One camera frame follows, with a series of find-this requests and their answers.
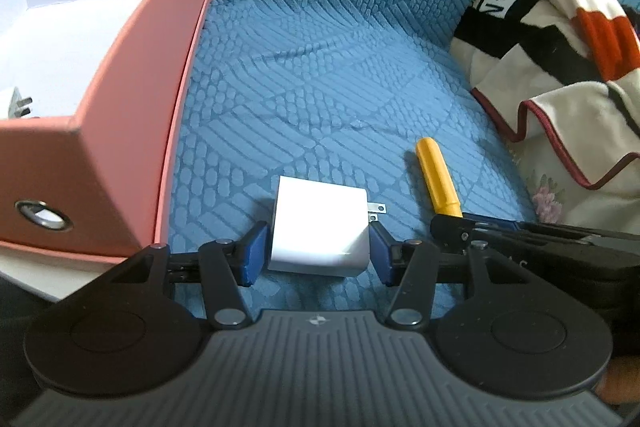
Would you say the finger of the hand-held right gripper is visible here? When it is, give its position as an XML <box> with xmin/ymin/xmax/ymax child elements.
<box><xmin>492</xmin><ymin>233</ymin><xmax>640</xmax><ymax>259</ymax></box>
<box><xmin>430</xmin><ymin>213</ymin><xmax>640</xmax><ymax>252</ymax></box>

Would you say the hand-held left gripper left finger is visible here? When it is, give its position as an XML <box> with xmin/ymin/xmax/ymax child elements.
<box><xmin>102</xmin><ymin>222</ymin><xmax>269</xmax><ymax>332</ymax></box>

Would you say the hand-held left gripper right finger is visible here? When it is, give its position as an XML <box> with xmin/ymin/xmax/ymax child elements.
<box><xmin>369</xmin><ymin>222</ymin><xmax>537</xmax><ymax>332</ymax></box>

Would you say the white charger plug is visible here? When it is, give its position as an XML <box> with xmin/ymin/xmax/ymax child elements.
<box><xmin>4</xmin><ymin>86</ymin><xmax>34</xmax><ymax>120</ymax></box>
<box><xmin>267</xmin><ymin>175</ymin><xmax>388</xmax><ymax>279</ymax></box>

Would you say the yellow plastic tube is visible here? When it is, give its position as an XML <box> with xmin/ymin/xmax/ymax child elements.
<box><xmin>415</xmin><ymin>137</ymin><xmax>463</xmax><ymax>218</ymax></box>

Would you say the pink cardboard box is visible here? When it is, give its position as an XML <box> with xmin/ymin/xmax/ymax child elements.
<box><xmin>0</xmin><ymin>0</ymin><xmax>223</xmax><ymax>258</ymax></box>

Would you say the person's right forearm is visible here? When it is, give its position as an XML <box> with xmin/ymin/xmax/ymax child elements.
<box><xmin>597</xmin><ymin>354</ymin><xmax>635</xmax><ymax>405</ymax></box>

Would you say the floral bed sheet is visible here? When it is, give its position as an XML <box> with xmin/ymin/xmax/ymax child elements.
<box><xmin>507</xmin><ymin>134</ymin><xmax>640</xmax><ymax>229</ymax></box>

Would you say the striped fleece blanket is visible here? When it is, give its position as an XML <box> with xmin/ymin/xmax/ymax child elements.
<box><xmin>447</xmin><ymin>0</ymin><xmax>640</xmax><ymax>190</ymax></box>

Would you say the blue textured sofa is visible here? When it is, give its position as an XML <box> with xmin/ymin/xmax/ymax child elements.
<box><xmin>165</xmin><ymin>0</ymin><xmax>538</xmax><ymax>323</ymax></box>

